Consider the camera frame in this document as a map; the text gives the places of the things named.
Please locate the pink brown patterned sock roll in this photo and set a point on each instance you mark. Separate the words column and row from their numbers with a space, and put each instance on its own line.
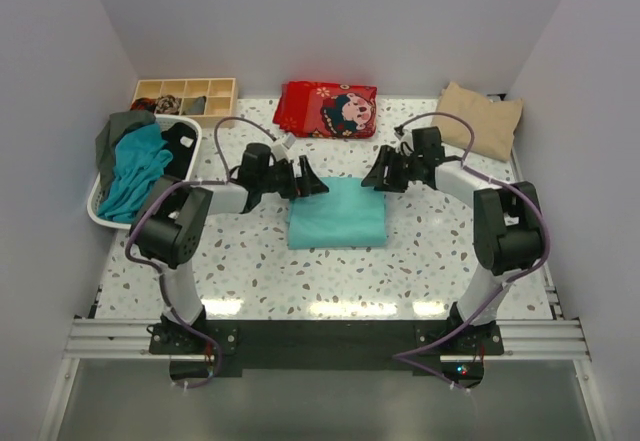
column 168, row 104

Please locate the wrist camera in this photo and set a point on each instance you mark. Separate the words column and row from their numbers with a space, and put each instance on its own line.
column 403, row 135
column 281, row 146

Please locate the wooden compartment organizer box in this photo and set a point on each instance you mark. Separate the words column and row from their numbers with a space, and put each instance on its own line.
column 221, row 94

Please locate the dark grey t shirt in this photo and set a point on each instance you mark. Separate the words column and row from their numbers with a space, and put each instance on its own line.
column 117, row 126

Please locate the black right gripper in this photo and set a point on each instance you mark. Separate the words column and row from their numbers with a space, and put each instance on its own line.
column 376, row 178

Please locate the red black patterned sock roll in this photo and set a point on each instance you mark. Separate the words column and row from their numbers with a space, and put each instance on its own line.
column 144, row 104

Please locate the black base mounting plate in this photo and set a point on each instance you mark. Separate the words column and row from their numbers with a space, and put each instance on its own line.
column 226, row 348

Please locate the aluminium frame rail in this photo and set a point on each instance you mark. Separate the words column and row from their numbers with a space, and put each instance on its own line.
column 111, row 387

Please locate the beige folded t shirt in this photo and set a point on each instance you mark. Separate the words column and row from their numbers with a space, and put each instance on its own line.
column 493, row 122

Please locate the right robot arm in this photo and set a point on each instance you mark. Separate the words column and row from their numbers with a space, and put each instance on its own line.
column 510, row 237

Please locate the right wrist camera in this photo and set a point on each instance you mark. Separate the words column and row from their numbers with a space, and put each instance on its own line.
column 403, row 135

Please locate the red folded cartoon blanket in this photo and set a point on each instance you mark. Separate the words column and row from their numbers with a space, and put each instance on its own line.
column 327, row 110

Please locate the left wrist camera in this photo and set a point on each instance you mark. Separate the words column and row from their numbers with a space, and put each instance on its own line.
column 281, row 146

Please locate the grey sock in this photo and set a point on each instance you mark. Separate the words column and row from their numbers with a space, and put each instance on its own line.
column 194, row 106

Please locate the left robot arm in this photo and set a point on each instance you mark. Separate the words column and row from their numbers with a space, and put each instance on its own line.
column 168, row 229

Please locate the mint green t shirt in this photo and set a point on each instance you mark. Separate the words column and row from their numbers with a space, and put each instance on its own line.
column 347, row 216

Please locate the white plastic laundry basket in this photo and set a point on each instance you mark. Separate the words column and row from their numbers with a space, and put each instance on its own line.
column 165, row 122

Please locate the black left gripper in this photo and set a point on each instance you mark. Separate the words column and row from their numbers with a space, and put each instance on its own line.
column 305, row 185

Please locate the black garment with label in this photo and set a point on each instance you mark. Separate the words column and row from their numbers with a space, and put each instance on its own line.
column 180, row 142

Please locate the teal t shirt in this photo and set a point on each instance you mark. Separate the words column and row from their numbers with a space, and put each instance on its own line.
column 140, row 159

